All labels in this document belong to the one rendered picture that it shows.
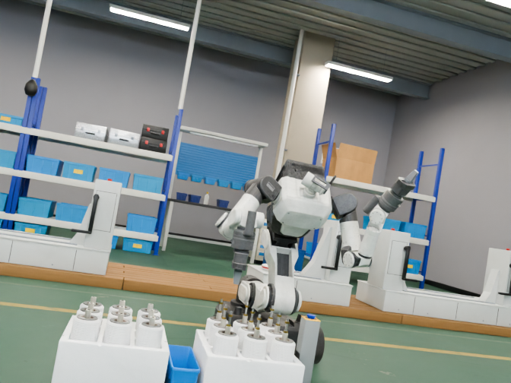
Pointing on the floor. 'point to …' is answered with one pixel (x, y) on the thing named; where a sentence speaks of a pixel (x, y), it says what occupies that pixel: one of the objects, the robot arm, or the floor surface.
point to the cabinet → (259, 247)
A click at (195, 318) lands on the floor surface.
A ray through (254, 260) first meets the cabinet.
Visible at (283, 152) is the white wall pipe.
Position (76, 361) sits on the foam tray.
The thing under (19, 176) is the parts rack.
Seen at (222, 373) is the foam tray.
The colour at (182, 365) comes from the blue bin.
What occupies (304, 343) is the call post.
